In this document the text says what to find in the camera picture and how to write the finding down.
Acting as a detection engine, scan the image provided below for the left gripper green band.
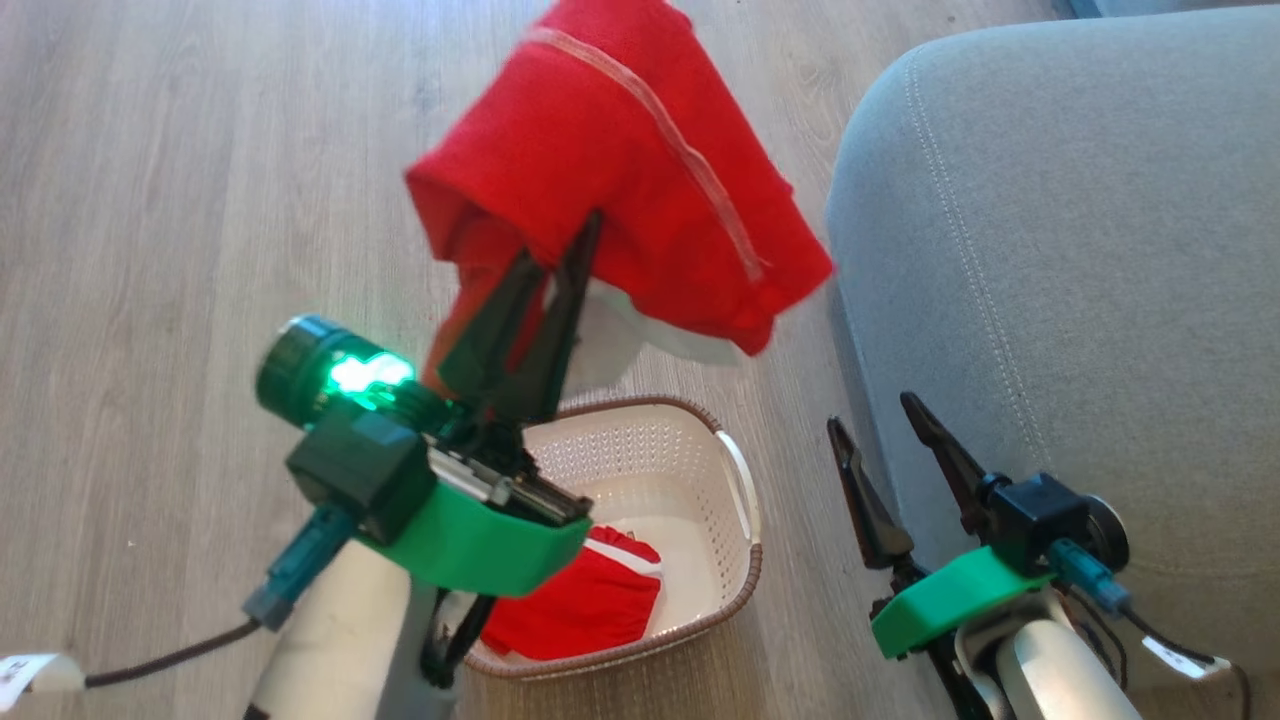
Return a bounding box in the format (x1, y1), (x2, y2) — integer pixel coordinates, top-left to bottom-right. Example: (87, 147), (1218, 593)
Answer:
(255, 210), (605, 599)

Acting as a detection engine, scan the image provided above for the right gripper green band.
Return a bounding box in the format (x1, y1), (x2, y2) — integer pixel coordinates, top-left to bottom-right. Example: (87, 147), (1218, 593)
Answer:
(826, 391), (1058, 663)

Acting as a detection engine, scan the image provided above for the red garment with pale stripe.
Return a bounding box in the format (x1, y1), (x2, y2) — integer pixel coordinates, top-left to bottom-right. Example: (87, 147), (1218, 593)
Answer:
(405, 0), (836, 396)

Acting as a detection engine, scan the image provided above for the red garment with white trim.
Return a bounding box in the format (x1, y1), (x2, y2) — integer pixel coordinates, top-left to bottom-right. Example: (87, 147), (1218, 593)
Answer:
(480, 524), (665, 662)

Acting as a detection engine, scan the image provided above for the cream perforated laundry basket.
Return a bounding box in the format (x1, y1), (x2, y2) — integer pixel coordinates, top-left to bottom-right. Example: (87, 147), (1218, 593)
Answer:
(462, 395), (764, 682)

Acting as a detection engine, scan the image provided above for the grey fabric sofa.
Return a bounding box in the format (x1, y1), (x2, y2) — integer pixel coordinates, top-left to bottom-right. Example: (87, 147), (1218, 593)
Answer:
(825, 5), (1280, 701)

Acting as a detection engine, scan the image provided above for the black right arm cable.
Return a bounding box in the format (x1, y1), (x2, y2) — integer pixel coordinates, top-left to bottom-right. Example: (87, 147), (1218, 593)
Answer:
(1048, 538), (1251, 720)

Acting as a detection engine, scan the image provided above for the white right cable tag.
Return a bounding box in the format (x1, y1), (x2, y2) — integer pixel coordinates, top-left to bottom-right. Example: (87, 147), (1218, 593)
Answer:
(1142, 634), (1232, 682)

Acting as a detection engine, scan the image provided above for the white cable tag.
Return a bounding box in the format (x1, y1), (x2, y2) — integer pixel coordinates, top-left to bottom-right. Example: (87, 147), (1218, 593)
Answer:
(0, 652), (87, 713)
(1142, 634), (1232, 682)

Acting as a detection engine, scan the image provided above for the white left cable tag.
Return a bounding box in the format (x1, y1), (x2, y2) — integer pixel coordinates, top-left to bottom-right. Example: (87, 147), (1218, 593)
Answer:
(0, 652), (87, 713)

